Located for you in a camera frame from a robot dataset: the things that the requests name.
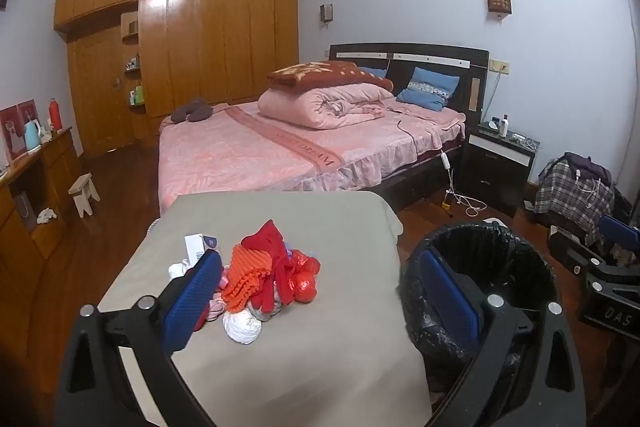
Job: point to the small wooden stool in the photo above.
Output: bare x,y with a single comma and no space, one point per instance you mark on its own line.
82,192

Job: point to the red framed photo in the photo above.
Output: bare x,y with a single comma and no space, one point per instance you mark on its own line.
17,129

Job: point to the plain blue pillow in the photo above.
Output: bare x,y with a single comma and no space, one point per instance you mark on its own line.
372,72

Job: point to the wall power outlet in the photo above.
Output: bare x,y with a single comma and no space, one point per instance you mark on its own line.
500,66

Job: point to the wooden sideboard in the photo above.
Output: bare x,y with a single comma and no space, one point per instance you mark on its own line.
30,197

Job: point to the dark purple cloth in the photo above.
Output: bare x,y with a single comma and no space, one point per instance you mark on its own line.
590,167

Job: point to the white lotion bottle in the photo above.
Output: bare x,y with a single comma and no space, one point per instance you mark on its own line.
504,127

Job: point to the blue patterned pillow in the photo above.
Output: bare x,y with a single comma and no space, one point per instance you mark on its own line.
430,82

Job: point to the wooden wardrobe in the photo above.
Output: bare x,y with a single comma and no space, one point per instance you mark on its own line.
210,37

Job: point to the pink knit sock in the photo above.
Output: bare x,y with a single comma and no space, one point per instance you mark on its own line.
217,307

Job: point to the orange knitted cloth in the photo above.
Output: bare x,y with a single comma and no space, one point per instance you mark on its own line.
247,272

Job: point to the white cloth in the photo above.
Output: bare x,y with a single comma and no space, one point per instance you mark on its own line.
46,217

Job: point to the bed with dark headboard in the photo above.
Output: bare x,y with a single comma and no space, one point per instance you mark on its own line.
240,147

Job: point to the black-lined trash bin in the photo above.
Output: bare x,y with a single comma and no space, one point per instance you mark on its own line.
515,257

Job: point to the brown neck pillow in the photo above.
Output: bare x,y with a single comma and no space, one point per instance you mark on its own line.
192,111

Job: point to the red thermos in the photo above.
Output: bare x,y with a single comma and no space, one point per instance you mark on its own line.
55,116

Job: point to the pink folded duvet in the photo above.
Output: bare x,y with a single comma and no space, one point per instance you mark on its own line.
320,107

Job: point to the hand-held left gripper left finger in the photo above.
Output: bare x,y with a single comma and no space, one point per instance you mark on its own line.
192,297

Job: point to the grey paper bag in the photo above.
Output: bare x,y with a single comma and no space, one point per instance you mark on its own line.
25,212

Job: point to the red plastic bag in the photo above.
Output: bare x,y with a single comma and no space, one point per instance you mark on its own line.
305,279

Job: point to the brown folded blanket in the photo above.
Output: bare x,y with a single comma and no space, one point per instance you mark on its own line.
325,77

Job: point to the light blue kettle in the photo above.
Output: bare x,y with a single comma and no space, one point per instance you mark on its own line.
31,136

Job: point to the white cardboard box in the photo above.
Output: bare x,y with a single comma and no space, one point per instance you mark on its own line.
197,244

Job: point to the white sock ball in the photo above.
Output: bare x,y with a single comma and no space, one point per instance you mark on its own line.
242,327

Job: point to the crumpled white tissue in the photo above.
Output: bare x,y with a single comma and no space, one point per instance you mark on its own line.
177,271

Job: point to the black white nightstand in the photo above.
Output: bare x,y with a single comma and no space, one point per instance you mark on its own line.
492,172

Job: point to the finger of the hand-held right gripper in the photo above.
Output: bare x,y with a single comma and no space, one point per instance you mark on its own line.
617,271
620,232

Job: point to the plaid bag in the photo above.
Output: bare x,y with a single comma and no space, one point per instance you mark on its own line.
565,202

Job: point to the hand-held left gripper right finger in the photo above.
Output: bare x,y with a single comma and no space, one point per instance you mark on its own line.
450,302

